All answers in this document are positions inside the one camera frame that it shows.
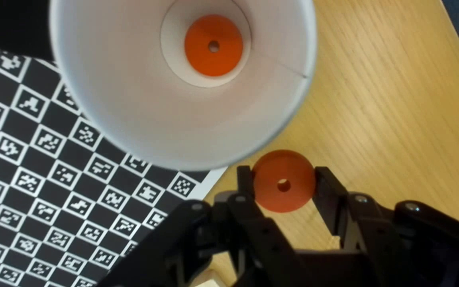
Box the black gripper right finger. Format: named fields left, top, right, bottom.
left=313, top=166, right=459, bottom=287

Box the black white marker checkerboard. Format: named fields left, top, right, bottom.
left=0, top=44, right=230, bottom=287

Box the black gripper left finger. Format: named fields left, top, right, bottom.
left=101, top=164, right=295, bottom=287

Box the orange disc with hole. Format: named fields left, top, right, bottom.
left=184, top=13, right=246, bottom=78
left=251, top=148, right=318, bottom=213

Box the white paper cup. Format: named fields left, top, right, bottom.
left=48, top=0, right=319, bottom=172

